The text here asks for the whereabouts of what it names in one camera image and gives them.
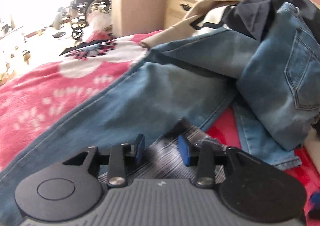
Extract black white plaid garment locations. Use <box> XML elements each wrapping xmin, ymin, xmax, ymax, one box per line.
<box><xmin>103</xmin><ymin>118</ymin><xmax>226</xmax><ymax>183</ymax></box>

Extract dark blue jeans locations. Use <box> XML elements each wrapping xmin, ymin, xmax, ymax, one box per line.
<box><xmin>0</xmin><ymin>27</ymin><xmax>263</xmax><ymax>226</ymax></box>

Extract light blue jeans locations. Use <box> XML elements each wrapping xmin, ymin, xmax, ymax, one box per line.
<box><xmin>233</xmin><ymin>2</ymin><xmax>319</xmax><ymax>170</ymax></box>

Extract pink floral bed blanket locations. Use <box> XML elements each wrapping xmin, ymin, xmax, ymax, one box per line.
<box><xmin>0</xmin><ymin>29</ymin><xmax>320</xmax><ymax>226</ymax></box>

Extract cream dresser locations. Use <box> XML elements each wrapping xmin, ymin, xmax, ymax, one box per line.
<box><xmin>163</xmin><ymin>0</ymin><xmax>199</xmax><ymax>29</ymax></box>

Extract dark navy garment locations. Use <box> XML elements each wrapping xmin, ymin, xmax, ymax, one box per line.
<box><xmin>221</xmin><ymin>0</ymin><xmax>319</xmax><ymax>41</ymax></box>

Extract black wheelchair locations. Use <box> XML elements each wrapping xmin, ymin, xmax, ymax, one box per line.
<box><xmin>69</xmin><ymin>0</ymin><xmax>113</xmax><ymax>40</ymax></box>

